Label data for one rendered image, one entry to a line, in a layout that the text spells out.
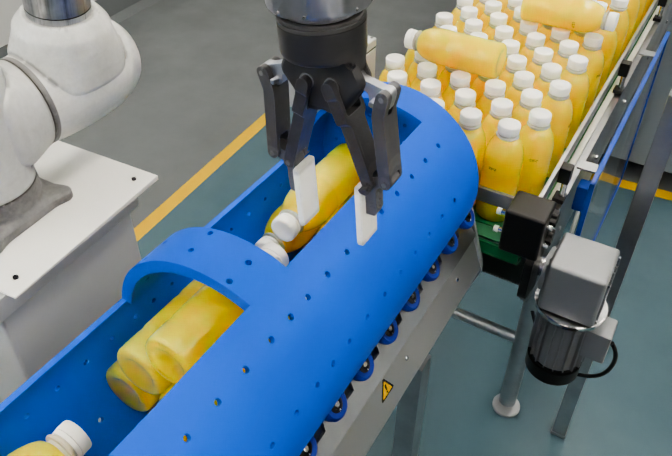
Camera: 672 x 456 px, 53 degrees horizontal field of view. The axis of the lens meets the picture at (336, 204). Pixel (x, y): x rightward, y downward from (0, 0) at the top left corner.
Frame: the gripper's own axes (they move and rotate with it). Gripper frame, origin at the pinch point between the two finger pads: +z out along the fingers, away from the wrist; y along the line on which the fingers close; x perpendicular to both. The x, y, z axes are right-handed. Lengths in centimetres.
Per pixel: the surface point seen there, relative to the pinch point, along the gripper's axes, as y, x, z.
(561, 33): -3, 98, 22
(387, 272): 1.3, 8.0, 15.5
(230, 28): -235, 251, 118
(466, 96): -10, 61, 20
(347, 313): 1.0, -0.9, 14.4
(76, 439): -15.7, -26.2, 17.0
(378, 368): -1.8, 10.3, 37.8
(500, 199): 1, 52, 34
